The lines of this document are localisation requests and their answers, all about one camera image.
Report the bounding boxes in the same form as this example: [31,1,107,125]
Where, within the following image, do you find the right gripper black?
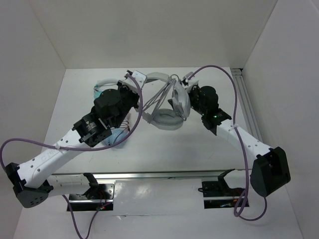
[168,84,206,116]

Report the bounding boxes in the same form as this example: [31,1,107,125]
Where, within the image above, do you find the grey white headphones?
[142,72,191,130]

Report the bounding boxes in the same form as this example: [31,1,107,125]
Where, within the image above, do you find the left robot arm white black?
[4,81,143,208]

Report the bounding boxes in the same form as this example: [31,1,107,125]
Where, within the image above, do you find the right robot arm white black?
[187,85,291,197]

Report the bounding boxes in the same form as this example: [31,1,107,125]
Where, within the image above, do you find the teal white cat-ear headphones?
[93,78,123,99]

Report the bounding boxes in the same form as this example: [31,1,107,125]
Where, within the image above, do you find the pink blue cat-ear headphones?
[102,113,131,146]

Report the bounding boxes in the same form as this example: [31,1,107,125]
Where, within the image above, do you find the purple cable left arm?
[0,72,144,239]

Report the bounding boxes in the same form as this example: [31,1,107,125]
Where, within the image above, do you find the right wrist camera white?
[181,72,199,88]

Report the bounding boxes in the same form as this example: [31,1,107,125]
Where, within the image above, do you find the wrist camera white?
[124,70,147,89]
[181,72,199,88]

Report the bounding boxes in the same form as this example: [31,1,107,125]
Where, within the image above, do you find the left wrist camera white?
[124,70,147,89]

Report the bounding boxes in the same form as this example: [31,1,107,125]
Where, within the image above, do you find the aluminium rail front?
[53,169,252,181]

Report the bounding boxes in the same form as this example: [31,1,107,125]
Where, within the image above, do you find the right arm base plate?
[197,181,244,209]

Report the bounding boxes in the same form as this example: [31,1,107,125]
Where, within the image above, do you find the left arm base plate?
[68,180,116,212]

